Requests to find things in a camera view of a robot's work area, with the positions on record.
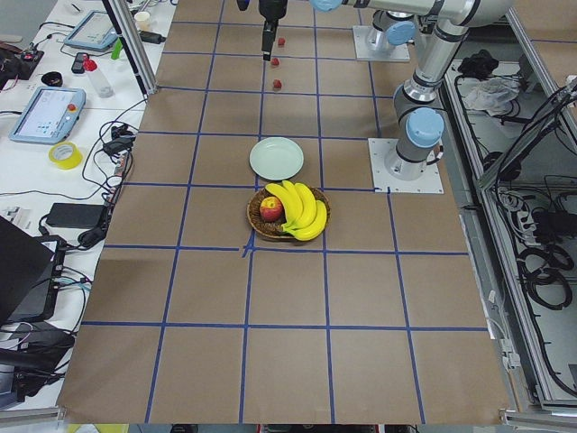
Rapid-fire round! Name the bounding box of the pale green plate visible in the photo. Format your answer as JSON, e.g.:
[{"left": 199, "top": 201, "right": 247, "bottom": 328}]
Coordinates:
[{"left": 249, "top": 137, "right": 304, "bottom": 180}]

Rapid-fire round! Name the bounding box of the paper cup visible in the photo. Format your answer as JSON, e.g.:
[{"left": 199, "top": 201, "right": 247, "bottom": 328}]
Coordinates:
[{"left": 133, "top": 11, "right": 151, "bottom": 32}]

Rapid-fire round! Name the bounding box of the green marker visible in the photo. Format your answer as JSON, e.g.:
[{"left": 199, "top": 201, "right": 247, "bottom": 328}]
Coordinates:
[{"left": 111, "top": 38, "right": 123, "bottom": 60}]

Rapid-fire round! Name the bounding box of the far teach pendant tablet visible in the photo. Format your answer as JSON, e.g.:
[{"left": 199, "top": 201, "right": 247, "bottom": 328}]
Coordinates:
[{"left": 63, "top": 10, "right": 118, "bottom": 51}]

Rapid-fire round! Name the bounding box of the teach pendant tablet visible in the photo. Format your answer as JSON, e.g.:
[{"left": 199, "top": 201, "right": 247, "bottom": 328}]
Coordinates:
[
  {"left": 63, "top": 10, "right": 118, "bottom": 51},
  {"left": 9, "top": 87, "right": 86, "bottom": 144}
]

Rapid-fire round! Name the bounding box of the clear bottle red cap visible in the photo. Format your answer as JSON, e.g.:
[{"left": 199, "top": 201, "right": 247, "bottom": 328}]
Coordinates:
[{"left": 83, "top": 55, "right": 114, "bottom": 98}]

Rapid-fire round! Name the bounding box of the red yellow apple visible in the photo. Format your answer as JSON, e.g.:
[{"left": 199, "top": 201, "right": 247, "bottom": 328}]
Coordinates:
[{"left": 259, "top": 196, "right": 284, "bottom": 222}]

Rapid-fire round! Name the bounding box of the yellow banana bunch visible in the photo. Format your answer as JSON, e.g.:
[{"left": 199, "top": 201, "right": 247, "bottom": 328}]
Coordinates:
[{"left": 265, "top": 180, "right": 329, "bottom": 242}]

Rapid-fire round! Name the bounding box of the woven wicker basket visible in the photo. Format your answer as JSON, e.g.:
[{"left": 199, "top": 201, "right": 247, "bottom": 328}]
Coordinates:
[{"left": 246, "top": 188, "right": 331, "bottom": 241}]

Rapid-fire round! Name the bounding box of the black small bowl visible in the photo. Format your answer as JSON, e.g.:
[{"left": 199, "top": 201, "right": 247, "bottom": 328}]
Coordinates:
[{"left": 41, "top": 71, "right": 63, "bottom": 88}]

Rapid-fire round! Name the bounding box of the white crumpled cloth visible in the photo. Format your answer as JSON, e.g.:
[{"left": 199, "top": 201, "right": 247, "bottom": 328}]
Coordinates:
[{"left": 463, "top": 78, "right": 520, "bottom": 115}]

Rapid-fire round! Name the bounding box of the near teach pendant tablet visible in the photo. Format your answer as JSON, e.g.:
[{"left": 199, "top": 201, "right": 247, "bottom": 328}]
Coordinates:
[{"left": 9, "top": 87, "right": 86, "bottom": 144}]

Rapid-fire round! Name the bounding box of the yellow tape roll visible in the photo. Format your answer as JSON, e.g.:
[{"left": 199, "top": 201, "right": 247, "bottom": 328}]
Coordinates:
[{"left": 49, "top": 142, "right": 83, "bottom": 170}]

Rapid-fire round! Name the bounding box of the black power adapter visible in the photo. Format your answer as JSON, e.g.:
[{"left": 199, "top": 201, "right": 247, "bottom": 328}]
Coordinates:
[{"left": 46, "top": 203, "right": 105, "bottom": 229}]

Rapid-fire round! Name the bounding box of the black laptop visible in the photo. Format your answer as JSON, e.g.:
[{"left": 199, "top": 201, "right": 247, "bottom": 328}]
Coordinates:
[{"left": 1, "top": 218, "right": 65, "bottom": 325}]

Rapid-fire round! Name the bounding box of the aluminium frame post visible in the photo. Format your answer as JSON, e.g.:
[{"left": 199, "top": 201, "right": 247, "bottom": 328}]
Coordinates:
[{"left": 103, "top": 0, "right": 158, "bottom": 97}]

